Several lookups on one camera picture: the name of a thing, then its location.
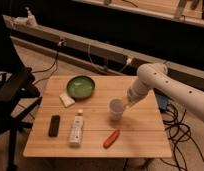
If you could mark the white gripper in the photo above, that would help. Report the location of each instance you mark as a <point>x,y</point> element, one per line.
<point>133,94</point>

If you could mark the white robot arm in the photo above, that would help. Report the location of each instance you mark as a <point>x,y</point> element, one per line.
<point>154,75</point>

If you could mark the green ceramic bowl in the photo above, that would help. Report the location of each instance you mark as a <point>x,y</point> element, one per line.
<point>80,87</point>

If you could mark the blue box on floor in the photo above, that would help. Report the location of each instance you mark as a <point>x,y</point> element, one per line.
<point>162,102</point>

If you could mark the orange marker pen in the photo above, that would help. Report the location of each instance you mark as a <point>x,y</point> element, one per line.
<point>111,139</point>

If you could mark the wooden table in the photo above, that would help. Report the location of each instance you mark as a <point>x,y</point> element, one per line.
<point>141,128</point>

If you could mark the white sponge block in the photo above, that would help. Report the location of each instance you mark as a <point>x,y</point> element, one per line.
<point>66,100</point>

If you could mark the black rectangular remote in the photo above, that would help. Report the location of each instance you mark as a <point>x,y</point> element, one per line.
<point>54,126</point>

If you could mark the black office chair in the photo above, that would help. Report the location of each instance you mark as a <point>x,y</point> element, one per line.
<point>16,82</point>

